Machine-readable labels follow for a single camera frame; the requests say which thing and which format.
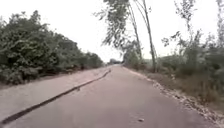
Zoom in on green bushes and saplings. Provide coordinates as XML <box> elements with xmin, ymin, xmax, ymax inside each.
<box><xmin>122</xmin><ymin>0</ymin><xmax>224</xmax><ymax>101</ymax></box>

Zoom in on dry leaf-strewn verge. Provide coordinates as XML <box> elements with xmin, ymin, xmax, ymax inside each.
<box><xmin>123</xmin><ymin>65</ymin><xmax>224</xmax><ymax>127</ymax></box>

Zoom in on grey paved road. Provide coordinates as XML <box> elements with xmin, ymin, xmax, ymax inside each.
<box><xmin>0</xmin><ymin>64</ymin><xmax>218</xmax><ymax>128</ymax></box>

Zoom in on row of green bushes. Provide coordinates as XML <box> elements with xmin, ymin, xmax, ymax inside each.
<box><xmin>0</xmin><ymin>9</ymin><xmax>105</xmax><ymax>86</ymax></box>

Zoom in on tall thin tree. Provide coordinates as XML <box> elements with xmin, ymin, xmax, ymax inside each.
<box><xmin>133</xmin><ymin>0</ymin><xmax>159</xmax><ymax>73</ymax></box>
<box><xmin>94</xmin><ymin>0</ymin><xmax>145</xmax><ymax>64</ymax></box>

